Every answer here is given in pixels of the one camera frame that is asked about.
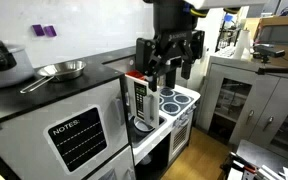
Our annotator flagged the orange plastic bowl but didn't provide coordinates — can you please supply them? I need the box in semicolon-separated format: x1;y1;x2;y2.
125;69;147;81

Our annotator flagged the silver pot with black lid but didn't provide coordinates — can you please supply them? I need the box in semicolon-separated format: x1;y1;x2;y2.
0;39;36;90

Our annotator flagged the wooden crate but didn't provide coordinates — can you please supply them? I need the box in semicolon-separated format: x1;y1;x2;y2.
253;14;288;48

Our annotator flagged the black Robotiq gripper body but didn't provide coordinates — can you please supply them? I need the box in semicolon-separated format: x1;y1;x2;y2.
150;0;200;66

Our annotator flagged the purple magnet block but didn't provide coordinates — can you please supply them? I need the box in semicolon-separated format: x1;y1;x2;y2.
43;25;58;38
31;23;46;37

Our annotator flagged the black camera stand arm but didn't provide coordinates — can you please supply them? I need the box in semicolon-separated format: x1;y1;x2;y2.
255;56;288;76

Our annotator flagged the silver frying pan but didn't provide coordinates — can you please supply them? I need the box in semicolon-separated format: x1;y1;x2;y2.
19;59;87;95

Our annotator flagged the grey flat board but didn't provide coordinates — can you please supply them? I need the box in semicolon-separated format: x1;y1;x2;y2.
235;139;288;168

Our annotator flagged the black toy stove top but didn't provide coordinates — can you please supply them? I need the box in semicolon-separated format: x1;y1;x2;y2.
158;87;195;117

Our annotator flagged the small metal bowl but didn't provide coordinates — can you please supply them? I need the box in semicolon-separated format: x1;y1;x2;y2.
133;117;155;133

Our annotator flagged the white paper towel roll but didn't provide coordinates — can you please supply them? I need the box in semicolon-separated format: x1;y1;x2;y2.
233;29;252;61

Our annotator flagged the black white toy kitchen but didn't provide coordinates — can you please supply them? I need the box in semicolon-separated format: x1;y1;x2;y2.
0;44;202;180

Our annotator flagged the black stereo camera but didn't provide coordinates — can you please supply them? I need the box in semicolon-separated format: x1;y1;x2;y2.
252;44;287;64

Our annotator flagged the white toy microwave door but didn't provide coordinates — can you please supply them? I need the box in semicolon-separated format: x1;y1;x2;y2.
125;71;161;130

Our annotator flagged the white toy oven door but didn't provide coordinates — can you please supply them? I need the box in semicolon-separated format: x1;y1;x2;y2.
168;111;196;163

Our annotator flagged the grey cabinet with glass doors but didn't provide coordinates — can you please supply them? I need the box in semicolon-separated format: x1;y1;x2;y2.
197;54;288;165

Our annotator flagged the grey toy sink basin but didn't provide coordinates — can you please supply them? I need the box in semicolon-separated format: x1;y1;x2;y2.
128;114;168;148

